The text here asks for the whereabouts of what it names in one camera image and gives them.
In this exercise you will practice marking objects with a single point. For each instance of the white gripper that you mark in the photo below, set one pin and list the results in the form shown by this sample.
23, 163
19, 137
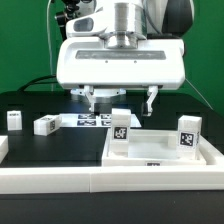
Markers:
84, 61

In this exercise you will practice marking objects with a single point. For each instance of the white square tabletop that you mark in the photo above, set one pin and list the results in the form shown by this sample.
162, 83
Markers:
146, 148

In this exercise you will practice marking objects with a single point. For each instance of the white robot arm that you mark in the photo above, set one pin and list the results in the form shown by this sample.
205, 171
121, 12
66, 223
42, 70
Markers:
125, 45

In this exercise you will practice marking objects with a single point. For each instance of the white U-shaped fence wall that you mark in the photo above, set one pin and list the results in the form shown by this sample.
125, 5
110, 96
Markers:
109, 179

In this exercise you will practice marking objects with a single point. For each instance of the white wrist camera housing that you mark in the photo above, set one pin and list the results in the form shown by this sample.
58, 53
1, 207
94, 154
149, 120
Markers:
97, 24

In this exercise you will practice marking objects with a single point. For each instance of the white fiducial marker sheet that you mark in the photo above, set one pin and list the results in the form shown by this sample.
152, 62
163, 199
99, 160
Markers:
90, 120

